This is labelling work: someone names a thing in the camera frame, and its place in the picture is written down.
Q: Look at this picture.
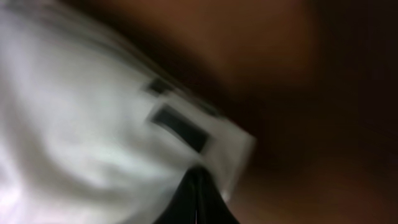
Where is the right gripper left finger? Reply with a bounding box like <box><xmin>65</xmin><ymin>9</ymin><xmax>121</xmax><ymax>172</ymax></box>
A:
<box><xmin>154</xmin><ymin>169</ymin><xmax>197</xmax><ymax>224</ymax></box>

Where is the white t-shirt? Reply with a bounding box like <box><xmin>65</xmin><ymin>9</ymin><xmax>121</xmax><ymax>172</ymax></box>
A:
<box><xmin>1</xmin><ymin>1</ymin><xmax>254</xmax><ymax>223</ymax></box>

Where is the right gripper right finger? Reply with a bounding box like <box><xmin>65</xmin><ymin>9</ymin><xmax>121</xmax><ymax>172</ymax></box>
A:
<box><xmin>196</xmin><ymin>167</ymin><xmax>239</xmax><ymax>224</ymax></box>

